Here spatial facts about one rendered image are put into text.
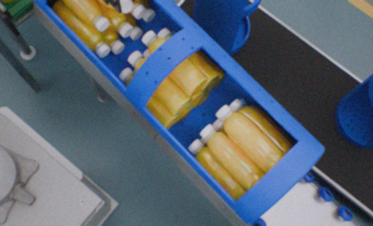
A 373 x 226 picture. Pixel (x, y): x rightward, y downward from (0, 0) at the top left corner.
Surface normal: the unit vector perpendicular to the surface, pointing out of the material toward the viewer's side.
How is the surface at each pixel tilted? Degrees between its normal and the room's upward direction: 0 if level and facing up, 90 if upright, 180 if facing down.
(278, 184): 19
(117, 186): 0
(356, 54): 0
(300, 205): 0
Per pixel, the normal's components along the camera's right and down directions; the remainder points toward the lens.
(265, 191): -0.36, 0.12
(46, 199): 0.04, -0.27
